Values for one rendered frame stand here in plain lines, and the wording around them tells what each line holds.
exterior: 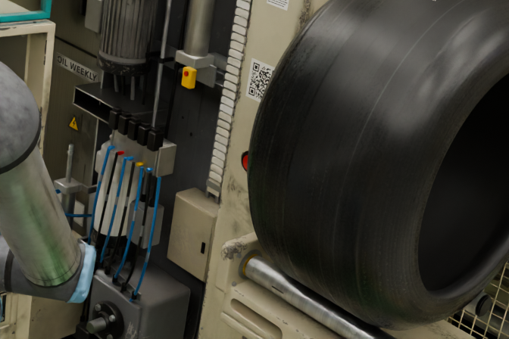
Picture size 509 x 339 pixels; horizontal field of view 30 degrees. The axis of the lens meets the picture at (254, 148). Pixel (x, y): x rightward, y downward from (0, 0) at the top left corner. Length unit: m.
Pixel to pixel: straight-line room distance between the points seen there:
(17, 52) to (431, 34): 0.78
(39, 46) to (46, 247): 0.59
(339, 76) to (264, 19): 0.35
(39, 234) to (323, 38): 0.53
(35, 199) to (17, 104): 0.20
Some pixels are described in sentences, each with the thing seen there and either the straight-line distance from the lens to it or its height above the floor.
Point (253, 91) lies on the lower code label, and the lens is 1.76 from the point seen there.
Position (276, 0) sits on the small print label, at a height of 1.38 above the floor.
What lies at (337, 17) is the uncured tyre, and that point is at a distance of 1.48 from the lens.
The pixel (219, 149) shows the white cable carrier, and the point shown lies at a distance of 1.87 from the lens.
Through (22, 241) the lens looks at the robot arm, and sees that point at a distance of 1.25.
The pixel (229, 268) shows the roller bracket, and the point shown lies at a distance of 1.74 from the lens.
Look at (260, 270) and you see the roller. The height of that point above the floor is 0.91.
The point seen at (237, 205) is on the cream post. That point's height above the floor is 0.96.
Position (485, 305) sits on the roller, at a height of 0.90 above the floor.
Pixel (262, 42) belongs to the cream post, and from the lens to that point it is 1.73.
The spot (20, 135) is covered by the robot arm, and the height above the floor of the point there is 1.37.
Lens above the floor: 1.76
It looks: 22 degrees down
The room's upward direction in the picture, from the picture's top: 10 degrees clockwise
